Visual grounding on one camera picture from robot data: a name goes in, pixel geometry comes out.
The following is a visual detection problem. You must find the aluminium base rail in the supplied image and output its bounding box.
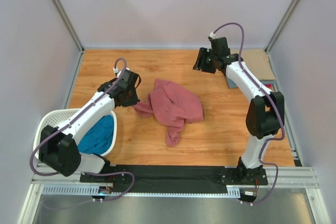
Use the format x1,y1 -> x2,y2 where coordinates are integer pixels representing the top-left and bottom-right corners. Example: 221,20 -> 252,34
31,163 -> 318,198

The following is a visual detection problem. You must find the left aluminium frame post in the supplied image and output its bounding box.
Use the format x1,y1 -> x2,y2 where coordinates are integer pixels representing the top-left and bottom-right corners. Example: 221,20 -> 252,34
51,0 -> 85,53

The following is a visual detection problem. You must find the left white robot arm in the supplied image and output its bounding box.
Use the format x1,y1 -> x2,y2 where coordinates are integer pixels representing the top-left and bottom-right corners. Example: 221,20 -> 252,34
33,69 -> 141,177

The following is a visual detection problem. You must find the folded beige t shirt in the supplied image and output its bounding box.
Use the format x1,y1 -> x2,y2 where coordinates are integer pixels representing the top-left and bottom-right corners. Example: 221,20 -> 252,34
241,48 -> 276,81

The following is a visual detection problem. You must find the pink t shirt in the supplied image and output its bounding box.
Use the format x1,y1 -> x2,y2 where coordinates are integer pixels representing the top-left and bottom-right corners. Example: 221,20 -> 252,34
133,79 -> 204,147

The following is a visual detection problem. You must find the blue t shirt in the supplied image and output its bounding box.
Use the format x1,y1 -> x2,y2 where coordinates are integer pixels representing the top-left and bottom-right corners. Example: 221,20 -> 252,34
78,115 -> 114,155

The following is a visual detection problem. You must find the folded grey-blue t shirt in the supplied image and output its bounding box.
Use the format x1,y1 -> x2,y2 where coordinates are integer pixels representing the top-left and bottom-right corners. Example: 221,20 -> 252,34
226,74 -> 277,89

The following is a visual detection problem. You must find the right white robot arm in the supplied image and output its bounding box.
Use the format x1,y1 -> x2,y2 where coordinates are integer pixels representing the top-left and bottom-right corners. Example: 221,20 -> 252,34
193,34 -> 285,185

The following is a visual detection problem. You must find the white plastic laundry basket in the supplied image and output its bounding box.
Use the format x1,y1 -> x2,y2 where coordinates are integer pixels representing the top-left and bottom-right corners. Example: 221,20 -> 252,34
33,109 -> 117,156

